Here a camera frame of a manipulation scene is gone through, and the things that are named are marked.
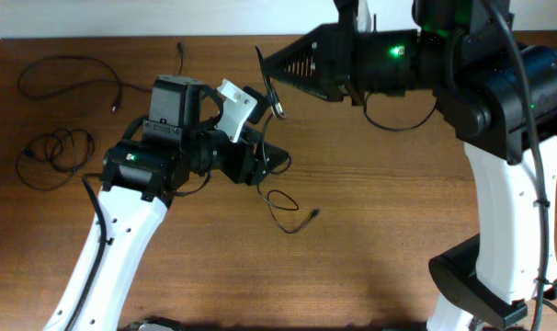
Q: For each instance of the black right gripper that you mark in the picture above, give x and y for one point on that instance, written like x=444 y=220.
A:
x=337 y=60

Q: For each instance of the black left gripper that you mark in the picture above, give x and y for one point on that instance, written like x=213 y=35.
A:
x=242 y=172

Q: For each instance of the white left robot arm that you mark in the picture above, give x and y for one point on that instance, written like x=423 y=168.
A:
x=191 y=128

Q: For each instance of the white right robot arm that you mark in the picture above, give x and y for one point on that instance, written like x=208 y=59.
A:
x=500 y=97

